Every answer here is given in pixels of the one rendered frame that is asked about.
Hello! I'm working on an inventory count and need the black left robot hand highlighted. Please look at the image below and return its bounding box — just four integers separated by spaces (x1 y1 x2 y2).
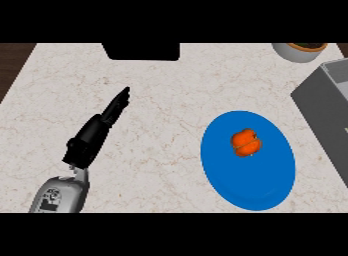
60 86 133 170

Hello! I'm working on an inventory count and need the blue oval plate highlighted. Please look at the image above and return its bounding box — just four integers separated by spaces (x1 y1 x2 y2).
199 110 297 212

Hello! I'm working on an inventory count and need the grey open box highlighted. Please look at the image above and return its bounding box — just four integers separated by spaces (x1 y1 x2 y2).
289 54 348 211

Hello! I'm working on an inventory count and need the black appliance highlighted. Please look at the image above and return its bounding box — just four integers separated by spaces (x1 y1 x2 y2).
100 42 181 62

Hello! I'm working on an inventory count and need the orange fruit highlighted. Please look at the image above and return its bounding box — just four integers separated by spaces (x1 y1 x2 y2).
230 128 264 158

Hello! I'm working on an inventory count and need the white plant pot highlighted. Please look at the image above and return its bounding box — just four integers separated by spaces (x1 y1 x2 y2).
271 42 329 64

